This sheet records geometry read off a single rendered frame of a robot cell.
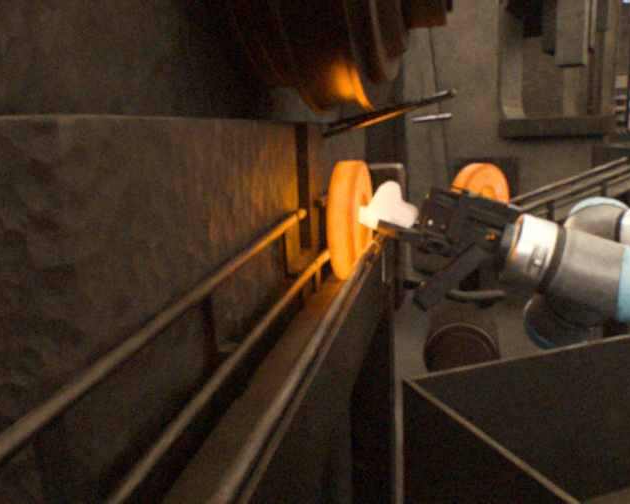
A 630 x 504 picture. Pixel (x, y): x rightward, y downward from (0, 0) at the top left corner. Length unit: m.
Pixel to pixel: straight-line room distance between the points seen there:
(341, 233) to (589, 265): 0.29
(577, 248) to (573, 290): 0.05
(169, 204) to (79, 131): 0.11
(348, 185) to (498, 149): 2.70
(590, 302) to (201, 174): 0.50
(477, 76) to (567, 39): 0.52
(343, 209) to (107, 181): 0.41
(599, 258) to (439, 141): 2.73
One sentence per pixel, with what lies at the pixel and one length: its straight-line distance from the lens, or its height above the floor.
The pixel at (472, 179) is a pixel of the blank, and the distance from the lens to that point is 1.17.
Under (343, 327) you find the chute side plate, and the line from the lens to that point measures 0.55.
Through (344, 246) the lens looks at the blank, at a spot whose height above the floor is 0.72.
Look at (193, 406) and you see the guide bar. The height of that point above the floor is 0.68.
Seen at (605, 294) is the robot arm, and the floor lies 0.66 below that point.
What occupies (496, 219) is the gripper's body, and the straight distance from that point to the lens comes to 0.78.
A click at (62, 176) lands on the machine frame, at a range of 0.36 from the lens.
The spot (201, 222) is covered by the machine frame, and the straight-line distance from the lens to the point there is 0.50.
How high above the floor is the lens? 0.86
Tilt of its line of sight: 11 degrees down
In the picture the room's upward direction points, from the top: 2 degrees counter-clockwise
